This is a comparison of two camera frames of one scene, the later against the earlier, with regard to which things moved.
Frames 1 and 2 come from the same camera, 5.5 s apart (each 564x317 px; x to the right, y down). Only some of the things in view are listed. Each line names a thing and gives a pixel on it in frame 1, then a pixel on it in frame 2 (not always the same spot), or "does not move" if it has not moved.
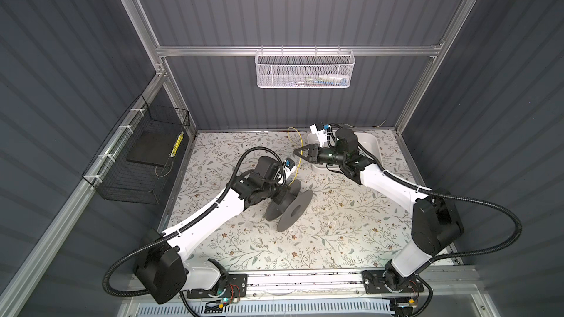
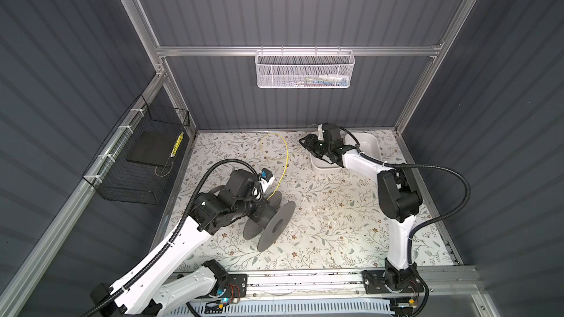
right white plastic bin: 369,141 does not move
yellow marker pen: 177,144 does not move
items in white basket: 322,81 does not move
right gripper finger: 315,159 to 319,155
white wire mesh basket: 305,69 does not move
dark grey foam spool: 290,212 to 272,222
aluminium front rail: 461,283 does not move
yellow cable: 302,144 to 287,158
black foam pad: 154,147 does not move
